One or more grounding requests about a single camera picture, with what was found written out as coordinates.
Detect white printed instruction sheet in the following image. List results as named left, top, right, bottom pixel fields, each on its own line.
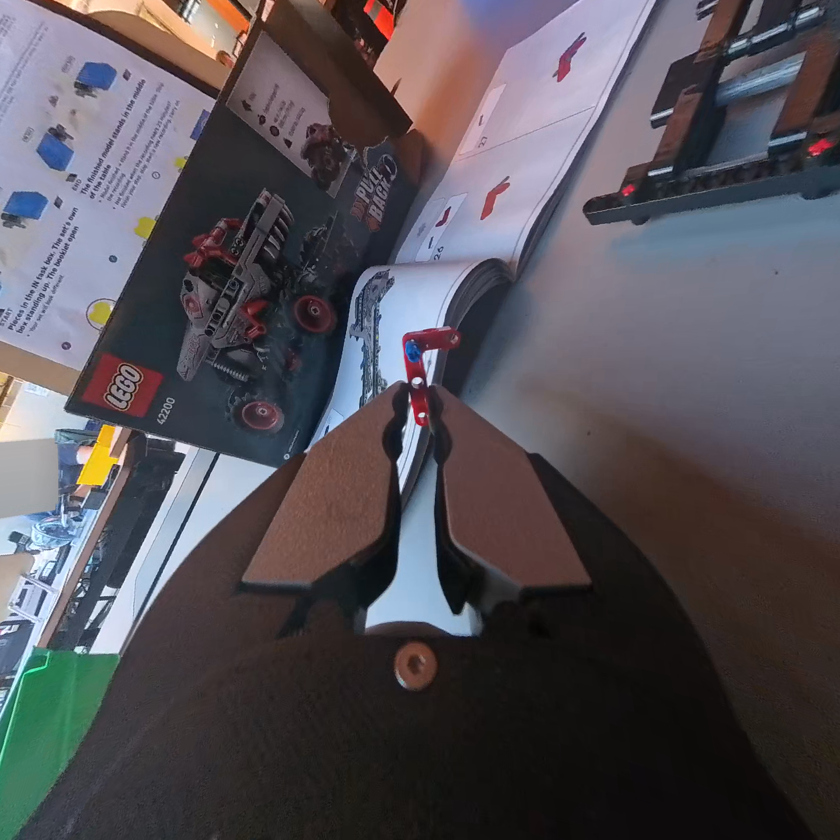
left=0, top=0, right=217, bottom=371

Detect black lego chassis model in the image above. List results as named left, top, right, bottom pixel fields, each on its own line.
left=584, top=0, right=840, bottom=227

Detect lego instruction booklet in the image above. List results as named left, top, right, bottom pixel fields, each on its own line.
left=305, top=0, right=657, bottom=500

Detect red angled lego beam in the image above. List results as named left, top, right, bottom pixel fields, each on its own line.
left=402, top=326, right=462, bottom=429

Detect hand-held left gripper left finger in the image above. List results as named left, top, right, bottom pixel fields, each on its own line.
left=239, top=379, right=404, bottom=634

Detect black lego box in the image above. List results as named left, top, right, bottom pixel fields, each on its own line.
left=64, top=0, right=424, bottom=468

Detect yellow storage bin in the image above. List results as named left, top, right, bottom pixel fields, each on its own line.
left=75, top=423, right=129, bottom=487

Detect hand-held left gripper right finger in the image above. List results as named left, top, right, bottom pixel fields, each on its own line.
left=430, top=382, right=593, bottom=636

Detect green plastic bin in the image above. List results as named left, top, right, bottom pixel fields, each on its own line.
left=0, top=646, right=122, bottom=840

